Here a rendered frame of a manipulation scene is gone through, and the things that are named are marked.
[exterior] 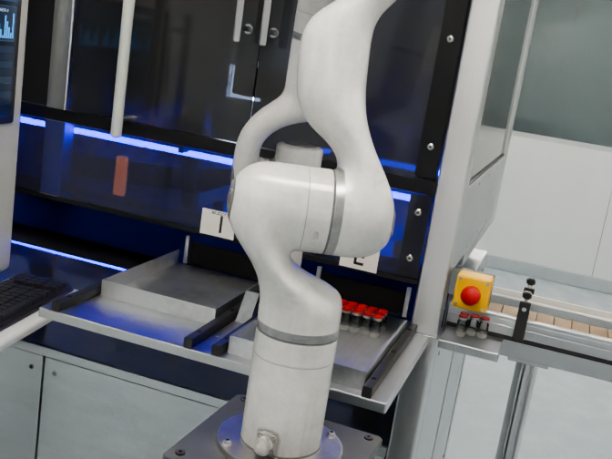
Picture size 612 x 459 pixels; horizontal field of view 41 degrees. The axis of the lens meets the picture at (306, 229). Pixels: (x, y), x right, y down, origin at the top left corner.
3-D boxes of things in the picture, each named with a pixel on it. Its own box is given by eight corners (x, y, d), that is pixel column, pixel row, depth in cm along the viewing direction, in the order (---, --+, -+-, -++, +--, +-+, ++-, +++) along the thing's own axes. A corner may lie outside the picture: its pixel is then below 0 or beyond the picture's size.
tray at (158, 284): (176, 262, 202) (178, 249, 201) (274, 286, 194) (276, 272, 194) (100, 295, 170) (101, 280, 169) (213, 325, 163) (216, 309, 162)
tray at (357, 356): (290, 306, 182) (292, 291, 181) (403, 335, 174) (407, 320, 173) (227, 352, 150) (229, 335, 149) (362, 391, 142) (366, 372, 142)
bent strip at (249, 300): (242, 316, 170) (246, 290, 169) (256, 320, 170) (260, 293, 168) (215, 336, 157) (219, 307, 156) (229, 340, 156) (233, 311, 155)
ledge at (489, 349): (446, 329, 189) (448, 321, 188) (503, 342, 185) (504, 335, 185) (436, 347, 176) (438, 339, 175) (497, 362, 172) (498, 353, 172)
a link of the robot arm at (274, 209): (343, 349, 114) (372, 181, 109) (210, 335, 111) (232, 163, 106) (332, 320, 125) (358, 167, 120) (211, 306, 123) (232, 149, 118)
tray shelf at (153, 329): (158, 265, 204) (158, 258, 203) (433, 334, 184) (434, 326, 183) (37, 316, 159) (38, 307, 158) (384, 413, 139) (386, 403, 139)
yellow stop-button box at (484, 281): (456, 298, 179) (462, 266, 178) (489, 305, 177) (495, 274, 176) (451, 306, 172) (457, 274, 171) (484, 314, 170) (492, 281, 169)
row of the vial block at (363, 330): (300, 316, 176) (303, 295, 175) (381, 336, 171) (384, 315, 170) (297, 318, 174) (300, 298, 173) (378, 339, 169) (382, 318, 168)
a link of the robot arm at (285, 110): (252, 28, 131) (229, 204, 143) (350, 43, 134) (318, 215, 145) (250, 20, 139) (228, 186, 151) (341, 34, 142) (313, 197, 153)
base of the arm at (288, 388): (316, 494, 111) (338, 367, 107) (193, 452, 117) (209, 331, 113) (357, 439, 129) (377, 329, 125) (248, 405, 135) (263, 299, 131)
